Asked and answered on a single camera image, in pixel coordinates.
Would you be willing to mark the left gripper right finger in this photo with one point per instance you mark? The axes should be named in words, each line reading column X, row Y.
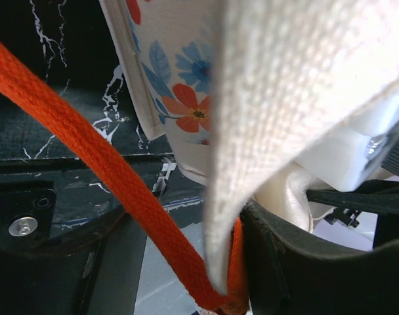
column 291, row 271

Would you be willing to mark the orange bag handle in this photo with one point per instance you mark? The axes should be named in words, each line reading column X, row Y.
column 38, row 100

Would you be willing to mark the metal base rail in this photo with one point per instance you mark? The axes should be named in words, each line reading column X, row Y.
column 64, row 194

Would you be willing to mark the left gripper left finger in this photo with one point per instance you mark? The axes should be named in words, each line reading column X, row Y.
column 94, row 269

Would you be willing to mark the canvas tote bag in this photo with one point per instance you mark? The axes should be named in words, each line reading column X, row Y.
column 250, row 92

